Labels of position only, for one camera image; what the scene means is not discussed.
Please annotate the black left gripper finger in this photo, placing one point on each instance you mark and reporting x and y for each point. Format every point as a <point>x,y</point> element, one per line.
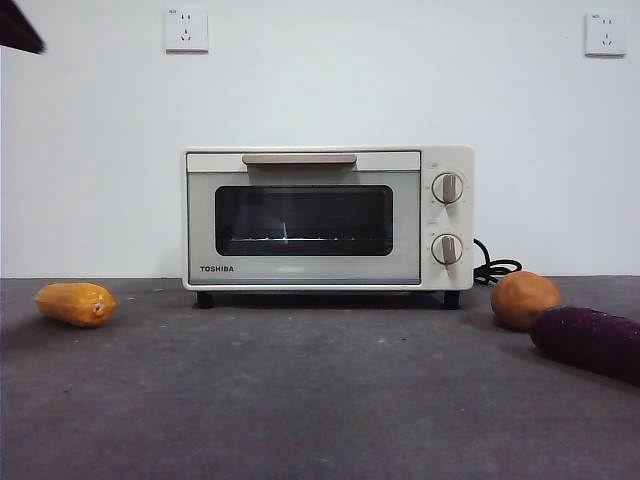
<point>20,35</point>

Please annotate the brown round potato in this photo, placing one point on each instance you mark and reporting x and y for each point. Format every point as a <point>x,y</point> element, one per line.
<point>522,300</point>

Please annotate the cream oven knob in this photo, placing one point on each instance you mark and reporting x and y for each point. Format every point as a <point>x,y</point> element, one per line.
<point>447,188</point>
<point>447,249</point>

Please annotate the cream Toshiba toaster oven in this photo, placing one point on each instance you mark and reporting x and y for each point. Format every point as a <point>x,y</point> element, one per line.
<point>450,220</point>

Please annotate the purple sweet potato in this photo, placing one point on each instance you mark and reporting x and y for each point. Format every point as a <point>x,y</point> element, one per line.
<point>590,342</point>

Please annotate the yellow corn cob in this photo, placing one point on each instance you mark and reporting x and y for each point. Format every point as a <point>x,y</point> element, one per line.
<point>70,305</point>

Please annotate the white wall socket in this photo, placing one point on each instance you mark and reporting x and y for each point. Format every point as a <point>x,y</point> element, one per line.
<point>187,30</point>
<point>605,34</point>

